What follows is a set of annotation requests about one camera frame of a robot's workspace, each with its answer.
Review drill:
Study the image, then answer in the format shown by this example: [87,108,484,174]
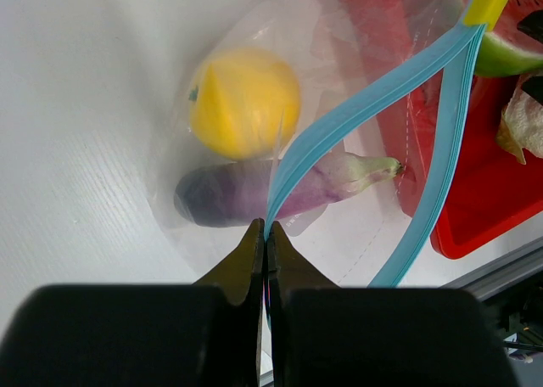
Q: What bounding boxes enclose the aluminium mounting rail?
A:
[442,238,542,300]

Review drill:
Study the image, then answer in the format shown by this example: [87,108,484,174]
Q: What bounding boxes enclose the red plastic tray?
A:
[341,0,543,260]

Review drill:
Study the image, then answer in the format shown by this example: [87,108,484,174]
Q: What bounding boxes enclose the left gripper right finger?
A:
[266,223,517,386]

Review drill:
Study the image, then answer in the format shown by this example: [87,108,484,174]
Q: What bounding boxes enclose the purple toy eggplant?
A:
[174,152,403,227]

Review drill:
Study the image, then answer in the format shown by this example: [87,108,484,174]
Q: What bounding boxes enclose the white toy cauliflower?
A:
[495,70,542,165]

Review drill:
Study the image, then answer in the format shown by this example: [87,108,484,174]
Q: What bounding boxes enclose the yellow toy lemon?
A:
[188,47,301,160]

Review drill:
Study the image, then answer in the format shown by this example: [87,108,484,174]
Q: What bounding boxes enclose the clear zip top bag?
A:
[148,0,508,287]

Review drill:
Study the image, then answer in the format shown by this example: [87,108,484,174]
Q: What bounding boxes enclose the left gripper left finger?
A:
[1,219,265,386]

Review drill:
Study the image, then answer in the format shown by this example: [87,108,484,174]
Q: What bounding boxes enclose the toy watermelon slice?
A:
[474,0,542,78]

